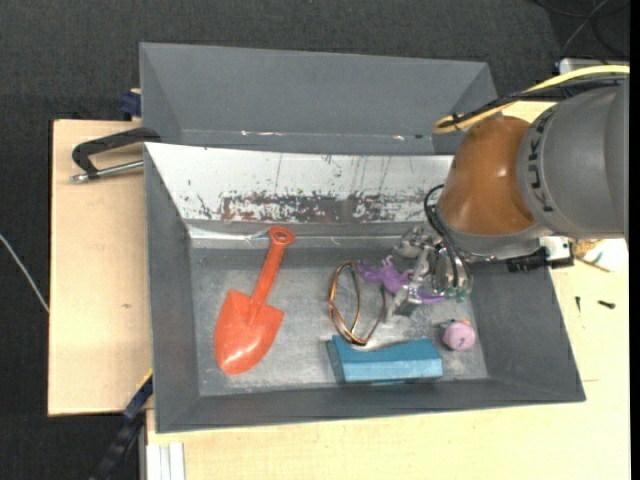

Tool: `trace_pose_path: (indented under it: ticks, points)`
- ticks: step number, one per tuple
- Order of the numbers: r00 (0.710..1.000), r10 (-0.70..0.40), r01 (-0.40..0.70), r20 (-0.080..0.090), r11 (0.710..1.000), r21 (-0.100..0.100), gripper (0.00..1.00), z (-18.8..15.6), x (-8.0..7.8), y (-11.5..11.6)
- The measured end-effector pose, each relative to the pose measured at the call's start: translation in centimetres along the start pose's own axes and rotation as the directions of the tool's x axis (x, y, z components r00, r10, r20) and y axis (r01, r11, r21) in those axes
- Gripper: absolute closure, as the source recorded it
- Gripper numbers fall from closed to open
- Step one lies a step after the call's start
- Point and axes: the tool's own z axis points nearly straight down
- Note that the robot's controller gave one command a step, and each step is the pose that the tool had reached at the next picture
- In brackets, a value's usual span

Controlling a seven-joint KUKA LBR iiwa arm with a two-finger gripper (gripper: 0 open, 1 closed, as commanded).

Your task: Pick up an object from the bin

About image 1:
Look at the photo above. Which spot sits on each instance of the pale wood flat board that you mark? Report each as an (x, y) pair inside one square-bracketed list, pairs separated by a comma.
[(97, 278)]

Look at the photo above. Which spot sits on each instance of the orange toy shovel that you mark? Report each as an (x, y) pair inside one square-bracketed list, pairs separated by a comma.
[(247, 325)]

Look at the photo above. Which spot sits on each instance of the grey metal bin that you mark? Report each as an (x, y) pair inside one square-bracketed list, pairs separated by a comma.
[(300, 98)]

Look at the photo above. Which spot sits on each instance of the pink toy ball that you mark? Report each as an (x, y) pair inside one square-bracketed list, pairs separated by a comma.
[(459, 336)]

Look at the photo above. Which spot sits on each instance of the black cylinder on white bracket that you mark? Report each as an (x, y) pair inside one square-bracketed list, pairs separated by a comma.
[(542, 255)]

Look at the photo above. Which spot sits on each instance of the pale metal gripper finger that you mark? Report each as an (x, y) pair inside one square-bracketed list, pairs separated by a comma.
[(403, 306), (418, 271)]

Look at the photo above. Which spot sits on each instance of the brown frame sunglasses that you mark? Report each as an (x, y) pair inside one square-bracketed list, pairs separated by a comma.
[(356, 335)]

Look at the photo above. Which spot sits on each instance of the purple toy animal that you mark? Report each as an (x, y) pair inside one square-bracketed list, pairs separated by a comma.
[(387, 275)]

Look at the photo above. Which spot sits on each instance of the blue sponge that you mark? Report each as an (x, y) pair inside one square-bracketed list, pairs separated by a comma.
[(390, 363)]

